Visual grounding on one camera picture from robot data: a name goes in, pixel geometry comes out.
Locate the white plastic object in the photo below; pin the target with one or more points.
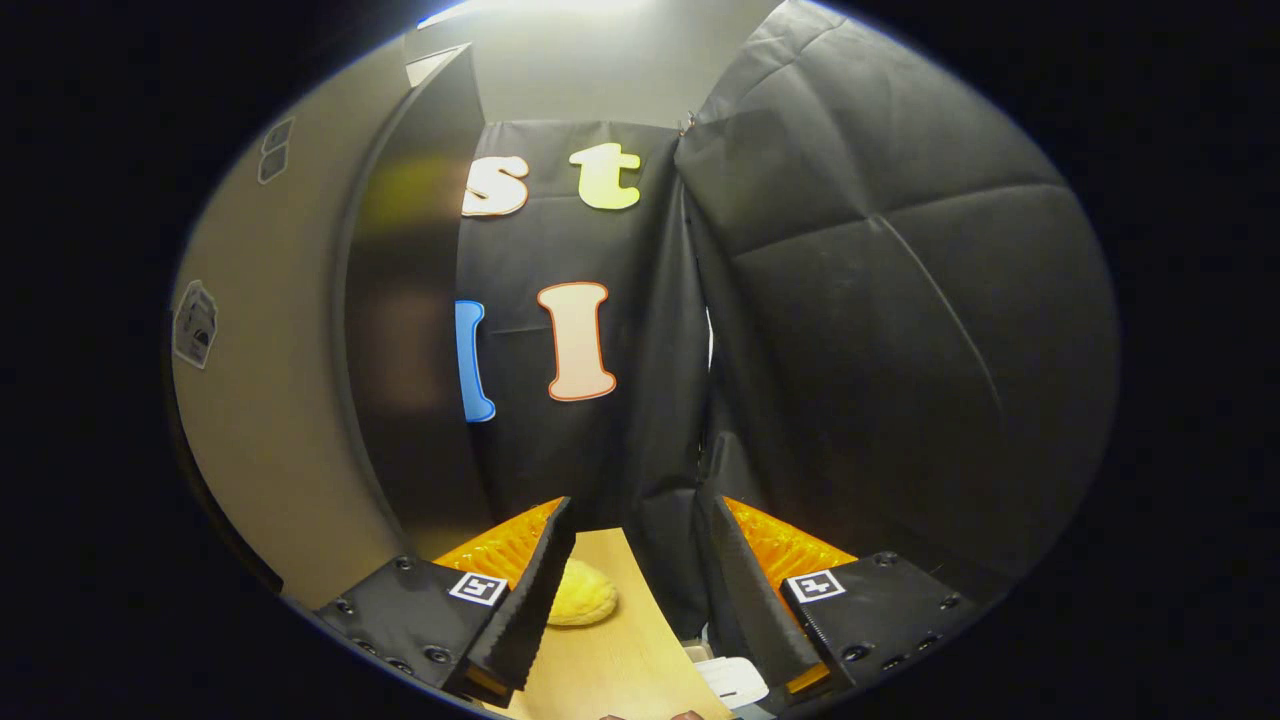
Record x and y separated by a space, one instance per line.
735 680

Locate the ceiling light panel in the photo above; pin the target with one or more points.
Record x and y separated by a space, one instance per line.
540 8

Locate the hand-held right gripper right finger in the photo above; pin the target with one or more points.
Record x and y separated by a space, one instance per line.
750 600

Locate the black backdrop cloth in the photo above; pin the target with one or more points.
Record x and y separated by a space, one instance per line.
900 350

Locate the grey double-door shoe cabinet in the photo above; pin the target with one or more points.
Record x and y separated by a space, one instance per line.
410 300

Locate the yellow sponge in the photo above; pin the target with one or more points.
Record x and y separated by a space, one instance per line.
585 600

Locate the grey shoe cabinet door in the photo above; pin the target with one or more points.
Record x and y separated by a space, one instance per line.
270 400

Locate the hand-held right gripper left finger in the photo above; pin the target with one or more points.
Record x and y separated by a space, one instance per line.
530 600

